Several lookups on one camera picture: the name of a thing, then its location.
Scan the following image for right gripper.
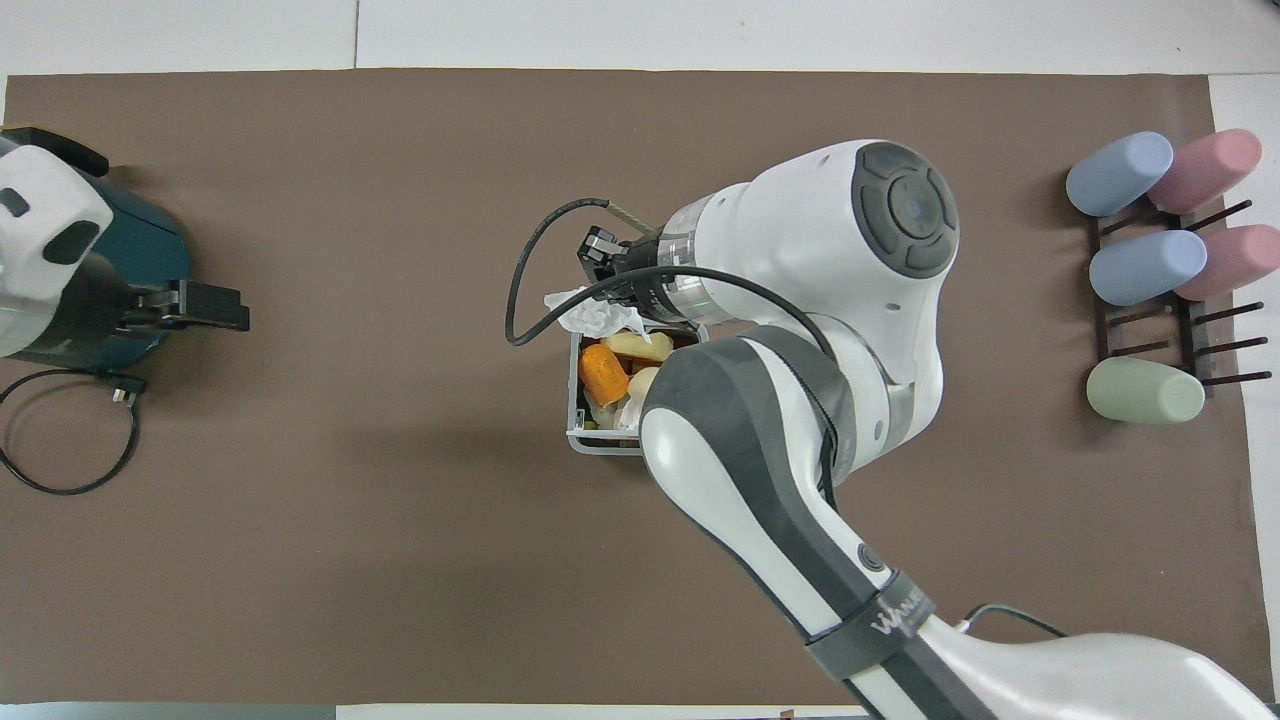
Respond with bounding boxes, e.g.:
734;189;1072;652
577;225;669;313

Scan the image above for dark brown cup rack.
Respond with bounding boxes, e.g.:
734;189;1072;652
1088;199;1274;398

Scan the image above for grey plastic box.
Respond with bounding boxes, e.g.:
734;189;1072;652
566;318;712;459

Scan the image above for pink cup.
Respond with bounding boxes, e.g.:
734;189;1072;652
1174;224;1280;302
1147;128;1264;215

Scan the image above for green cup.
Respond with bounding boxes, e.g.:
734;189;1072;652
1086;357;1207;426

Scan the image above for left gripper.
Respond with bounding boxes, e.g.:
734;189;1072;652
45;245;252;351

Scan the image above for orange food piece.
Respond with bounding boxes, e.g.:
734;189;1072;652
578;343;632;407

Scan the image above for black cable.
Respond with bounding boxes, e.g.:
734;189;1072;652
962;603;1071;641
0;368;150;497
504;197;843;363

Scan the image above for dark teal trash bin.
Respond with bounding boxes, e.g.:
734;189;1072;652
0;172;194;372

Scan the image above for white tissue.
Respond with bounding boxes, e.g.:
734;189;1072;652
543;284;647;339

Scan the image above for blue cup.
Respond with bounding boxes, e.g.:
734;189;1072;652
1088;229;1209;308
1065;131;1175;219

